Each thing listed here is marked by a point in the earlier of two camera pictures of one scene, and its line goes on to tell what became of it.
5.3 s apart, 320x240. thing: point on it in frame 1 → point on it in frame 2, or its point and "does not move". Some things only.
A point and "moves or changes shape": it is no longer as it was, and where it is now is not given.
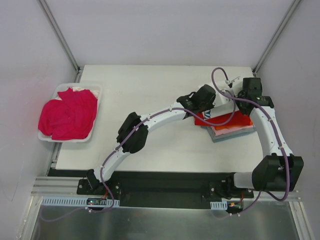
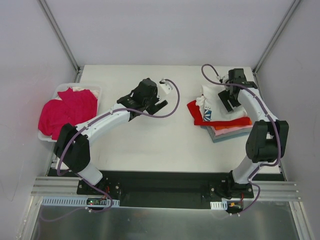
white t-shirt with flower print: [224, 111] moves or changes shape
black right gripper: [241, 92] → [230, 95]
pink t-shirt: [226, 130] does not move
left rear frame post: [61, 39] does not move
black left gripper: [208, 110] → [152, 104]
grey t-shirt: [227, 135] does not move
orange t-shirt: [219, 127] does not move
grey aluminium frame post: [276, 35] does not move
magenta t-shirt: [73, 117] does not move
